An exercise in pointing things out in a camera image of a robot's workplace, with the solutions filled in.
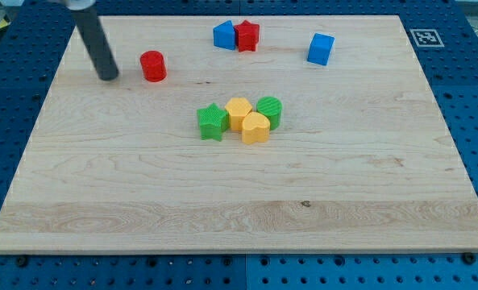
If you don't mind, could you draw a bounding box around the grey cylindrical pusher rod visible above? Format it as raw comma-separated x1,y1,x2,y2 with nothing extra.
71,6,119,81

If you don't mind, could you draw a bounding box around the white rod mount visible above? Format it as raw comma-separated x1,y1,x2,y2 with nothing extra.
48,0,96,10

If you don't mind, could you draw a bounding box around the red cylinder block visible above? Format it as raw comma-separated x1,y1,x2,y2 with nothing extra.
139,51,167,82

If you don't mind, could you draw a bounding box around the blue triangular block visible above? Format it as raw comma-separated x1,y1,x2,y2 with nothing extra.
213,20,235,50

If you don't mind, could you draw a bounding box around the red star block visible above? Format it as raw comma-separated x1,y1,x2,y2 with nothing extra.
234,20,260,52

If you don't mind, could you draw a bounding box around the green star block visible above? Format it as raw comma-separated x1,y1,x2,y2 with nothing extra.
197,103,229,141

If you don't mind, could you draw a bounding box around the yellow hexagon block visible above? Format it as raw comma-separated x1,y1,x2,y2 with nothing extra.
225,97,252,131

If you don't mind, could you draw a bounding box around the wooden board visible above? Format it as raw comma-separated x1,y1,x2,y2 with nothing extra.
0,15,478,255

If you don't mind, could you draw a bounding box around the yellow heart block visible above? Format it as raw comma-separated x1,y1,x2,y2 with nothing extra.
242,112,270,144

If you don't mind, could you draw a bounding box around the green cylinder block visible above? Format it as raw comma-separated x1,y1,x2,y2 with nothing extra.
256,96,283,131

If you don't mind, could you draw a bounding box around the blue cube block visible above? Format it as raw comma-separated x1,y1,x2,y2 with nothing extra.
307,33,335,66

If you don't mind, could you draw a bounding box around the black board stop bolt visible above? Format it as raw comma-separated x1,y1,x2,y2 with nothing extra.
15,255,29,267
462,252,476,265

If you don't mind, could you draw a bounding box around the white fiducial marker tag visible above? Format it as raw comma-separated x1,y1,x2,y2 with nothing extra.
409,29,444,48

